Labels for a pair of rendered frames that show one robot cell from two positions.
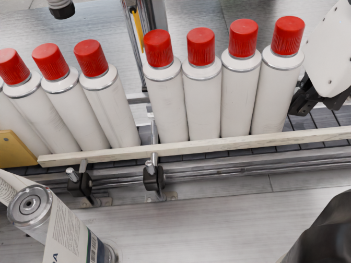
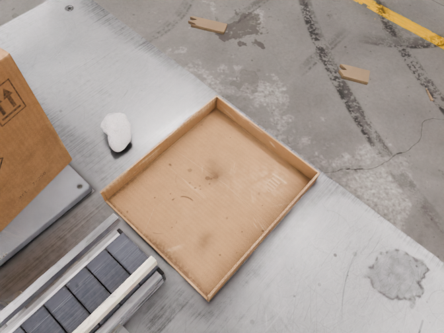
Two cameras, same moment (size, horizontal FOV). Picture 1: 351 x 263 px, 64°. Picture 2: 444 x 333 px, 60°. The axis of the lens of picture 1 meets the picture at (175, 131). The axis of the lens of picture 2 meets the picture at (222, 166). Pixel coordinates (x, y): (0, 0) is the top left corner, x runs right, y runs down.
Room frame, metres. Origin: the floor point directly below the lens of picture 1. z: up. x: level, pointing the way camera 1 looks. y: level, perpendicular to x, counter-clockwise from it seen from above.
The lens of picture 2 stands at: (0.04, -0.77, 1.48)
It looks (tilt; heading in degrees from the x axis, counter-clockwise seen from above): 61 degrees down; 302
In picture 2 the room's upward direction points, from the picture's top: 6 degrees clockwise
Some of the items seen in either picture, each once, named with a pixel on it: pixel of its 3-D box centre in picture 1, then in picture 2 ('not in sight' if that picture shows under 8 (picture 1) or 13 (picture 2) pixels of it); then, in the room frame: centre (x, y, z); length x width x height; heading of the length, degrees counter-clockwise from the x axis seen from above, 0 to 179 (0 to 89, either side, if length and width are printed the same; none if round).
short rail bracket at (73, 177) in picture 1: (85, 179); not in sight; (0.24, 0.15, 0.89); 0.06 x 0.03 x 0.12; 175
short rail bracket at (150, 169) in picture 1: (156, 182); not in sight; (0.21, 0.04, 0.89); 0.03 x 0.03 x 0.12; 85
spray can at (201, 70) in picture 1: (202, 96); not in sight; (0.29, -0.05, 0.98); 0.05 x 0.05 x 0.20
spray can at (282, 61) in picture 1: (275, 88); not in sight; (0.28, -0.15, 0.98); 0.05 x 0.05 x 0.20
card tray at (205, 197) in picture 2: not in sight; (213, 186); (0.21, -1.02, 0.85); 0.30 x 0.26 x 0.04; 85
